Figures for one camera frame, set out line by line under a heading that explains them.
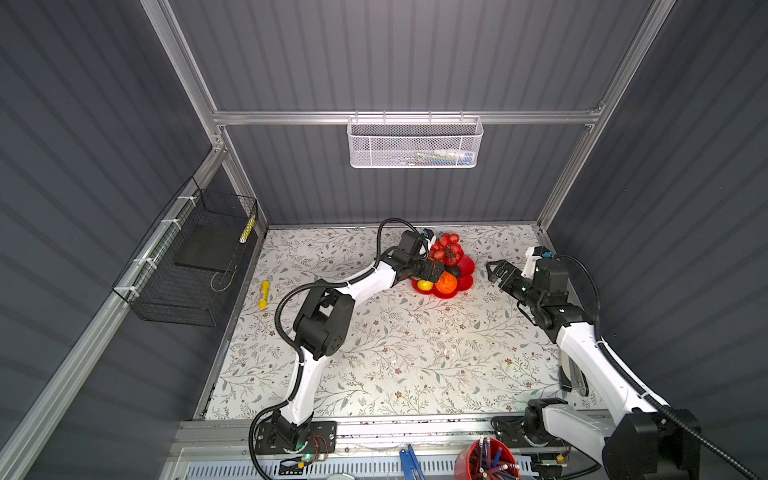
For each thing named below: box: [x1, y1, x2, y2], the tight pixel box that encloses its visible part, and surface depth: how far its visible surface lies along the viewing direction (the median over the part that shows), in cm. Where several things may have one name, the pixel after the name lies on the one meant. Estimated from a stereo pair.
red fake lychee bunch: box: [429, 233, 464, 267], surface depth 104 cm
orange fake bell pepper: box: [435, 270, 458, 294], surface depth 98 cm
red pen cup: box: [454, 438, 521, 480], surface depth 61 cm
